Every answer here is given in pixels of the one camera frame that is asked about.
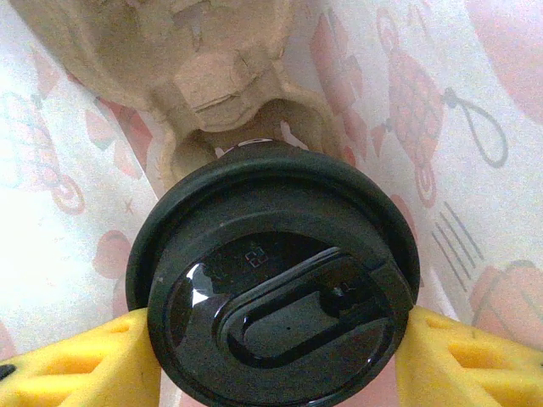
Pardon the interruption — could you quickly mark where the brown cardboard cup carrier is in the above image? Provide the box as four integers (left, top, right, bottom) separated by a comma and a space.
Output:
12, 0, 344, 192

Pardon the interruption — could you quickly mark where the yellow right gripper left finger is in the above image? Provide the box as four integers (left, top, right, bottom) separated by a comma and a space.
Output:
0, 308, 165, 407

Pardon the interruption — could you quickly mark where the red white paper bag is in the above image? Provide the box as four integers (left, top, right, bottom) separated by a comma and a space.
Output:
0, 0, 543, 407

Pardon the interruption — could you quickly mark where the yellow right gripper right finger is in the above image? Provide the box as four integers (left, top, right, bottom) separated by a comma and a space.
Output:
393, 306, 543, 407

